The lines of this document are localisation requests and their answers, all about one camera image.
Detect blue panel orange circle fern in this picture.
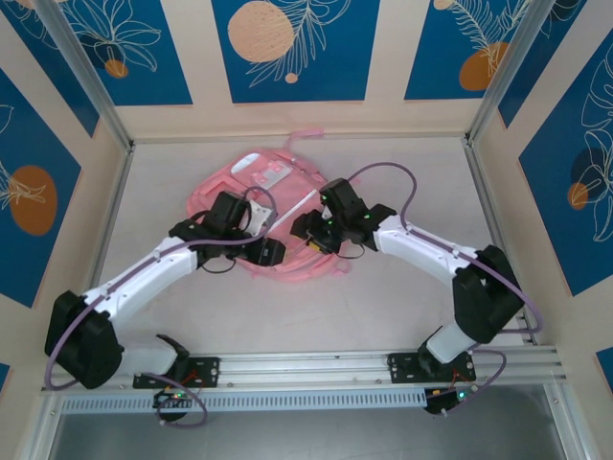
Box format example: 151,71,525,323
404,0,528,102

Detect long aluminium base rail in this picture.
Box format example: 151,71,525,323
40,345,569,395

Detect controller board green light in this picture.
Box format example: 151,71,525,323
423,386,480,416
152,388,197,408

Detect aluminium frame post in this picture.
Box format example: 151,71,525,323
33,0,135,152
464,0,550,148

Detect blue panel orange oval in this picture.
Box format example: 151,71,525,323
0,69,82,309

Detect blue floral wall panel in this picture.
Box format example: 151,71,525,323
0,0,101,139
497,0,589,129

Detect thin black cable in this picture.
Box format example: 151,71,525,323
334,241,365,260
198,258,236,274

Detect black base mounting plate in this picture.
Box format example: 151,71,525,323
132,356,221,389
387,352,478,384

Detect slotted grey cable duct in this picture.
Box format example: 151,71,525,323
60,388,427,414

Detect blue panel white flower outline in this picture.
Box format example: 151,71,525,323
61,0,193,107

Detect aluminium side rail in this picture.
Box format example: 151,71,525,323
462,136,537,346
88,141,138,298

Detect blue panel large peach circle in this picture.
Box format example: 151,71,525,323
212,0,382,104

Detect blue panel dark circle flower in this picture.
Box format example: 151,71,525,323
519,45,613,297

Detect pink student backpack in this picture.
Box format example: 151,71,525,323
185,126,353,284

